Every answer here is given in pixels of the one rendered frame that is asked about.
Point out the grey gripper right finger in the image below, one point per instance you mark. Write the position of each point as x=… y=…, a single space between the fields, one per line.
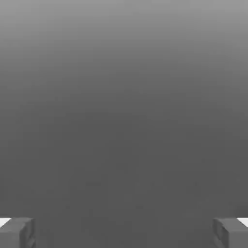
x=232 y=232

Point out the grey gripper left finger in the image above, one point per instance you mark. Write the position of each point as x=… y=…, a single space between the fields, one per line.
x=15 y=232

